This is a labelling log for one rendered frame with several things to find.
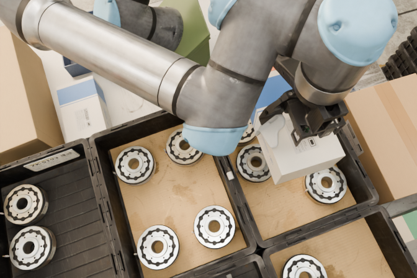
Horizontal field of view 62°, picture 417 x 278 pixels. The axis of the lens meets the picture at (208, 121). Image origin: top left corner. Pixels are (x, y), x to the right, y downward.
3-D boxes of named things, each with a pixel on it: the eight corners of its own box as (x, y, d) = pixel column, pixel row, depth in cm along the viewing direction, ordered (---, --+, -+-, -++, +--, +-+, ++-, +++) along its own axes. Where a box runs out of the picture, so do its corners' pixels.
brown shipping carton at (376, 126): (326, 116, 110) (342, 94, 95) (390, 97, 112) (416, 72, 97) (369, 208, 99) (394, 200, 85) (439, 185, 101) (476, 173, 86)
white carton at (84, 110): (67, 99, 117) (55, 87, 108) (102, 87, 118) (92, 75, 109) (79, 152, 110) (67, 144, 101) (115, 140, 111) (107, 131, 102)
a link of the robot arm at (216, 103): (-48, 21, 54) (215, 172, 39) (-38, -51, 51) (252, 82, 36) (18, 29, 65) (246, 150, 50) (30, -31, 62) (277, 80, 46)
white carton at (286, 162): (242, 98, 76) (244, 79, 67) (293, 83, 77) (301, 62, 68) (275, 185, 69) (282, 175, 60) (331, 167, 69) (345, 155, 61)
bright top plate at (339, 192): (298, 171, 89) (299, 170, 88) (334, 158, 89) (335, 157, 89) (316, 209, 85) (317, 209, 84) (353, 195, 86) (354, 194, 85)
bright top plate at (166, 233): (133, 233, 85) (133, 232, 85) (172, 219, 86) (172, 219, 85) (143, 275, 81) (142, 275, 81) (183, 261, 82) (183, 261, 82)
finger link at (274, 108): (255, 125, 60) (290, 100, 53) (252, 117, 60) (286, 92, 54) (273, 124, 63) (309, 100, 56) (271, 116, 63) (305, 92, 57)
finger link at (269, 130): (252, 158, 63) (286, 137, 56) (242, 129, 65) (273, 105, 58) (265, 157, 64) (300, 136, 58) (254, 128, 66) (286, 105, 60)
